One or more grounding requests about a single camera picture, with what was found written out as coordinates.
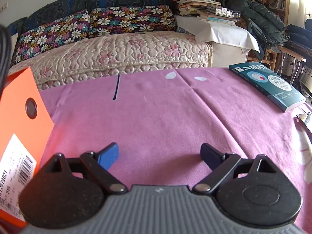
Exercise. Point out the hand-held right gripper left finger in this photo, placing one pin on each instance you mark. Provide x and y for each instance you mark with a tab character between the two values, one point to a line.
109	156

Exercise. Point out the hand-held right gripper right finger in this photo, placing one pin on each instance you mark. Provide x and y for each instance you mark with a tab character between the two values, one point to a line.
209	154

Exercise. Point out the orange cardboard box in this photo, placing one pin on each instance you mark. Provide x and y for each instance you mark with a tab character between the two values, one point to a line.
14	107

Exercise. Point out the pink flower print cloth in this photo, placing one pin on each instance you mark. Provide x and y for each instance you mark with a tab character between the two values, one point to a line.
158	117

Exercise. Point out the teal book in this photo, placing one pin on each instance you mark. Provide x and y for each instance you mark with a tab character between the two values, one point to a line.
268	82

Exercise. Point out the beige cabinet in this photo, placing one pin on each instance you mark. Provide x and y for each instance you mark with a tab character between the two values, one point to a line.
226	56

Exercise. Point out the shiny metal object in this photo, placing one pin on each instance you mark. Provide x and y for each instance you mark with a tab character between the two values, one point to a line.
304	119

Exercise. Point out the quilted pink floral blanket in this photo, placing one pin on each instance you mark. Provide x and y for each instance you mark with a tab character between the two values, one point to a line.
121	53

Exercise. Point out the wooden chair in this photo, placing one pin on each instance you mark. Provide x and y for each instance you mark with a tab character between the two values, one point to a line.
270	56

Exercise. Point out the white cloth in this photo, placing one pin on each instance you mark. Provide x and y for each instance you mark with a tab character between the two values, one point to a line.
219	31

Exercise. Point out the wooden side table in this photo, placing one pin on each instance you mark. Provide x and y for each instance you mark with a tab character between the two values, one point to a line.
292	53

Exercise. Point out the dark daisy print pillow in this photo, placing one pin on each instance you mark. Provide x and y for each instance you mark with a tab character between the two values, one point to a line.
48	34
131	19

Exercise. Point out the dark green puffer jacket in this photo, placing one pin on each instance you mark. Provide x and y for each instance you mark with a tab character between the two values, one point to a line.
263	17

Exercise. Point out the stack of books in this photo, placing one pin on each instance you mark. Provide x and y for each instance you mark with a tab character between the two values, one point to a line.
195	7

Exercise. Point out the dark cloth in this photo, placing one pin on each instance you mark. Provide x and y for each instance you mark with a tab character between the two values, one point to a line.
299	34

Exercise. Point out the white curtain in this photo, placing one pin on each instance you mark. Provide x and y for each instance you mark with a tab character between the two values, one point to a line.
302	0

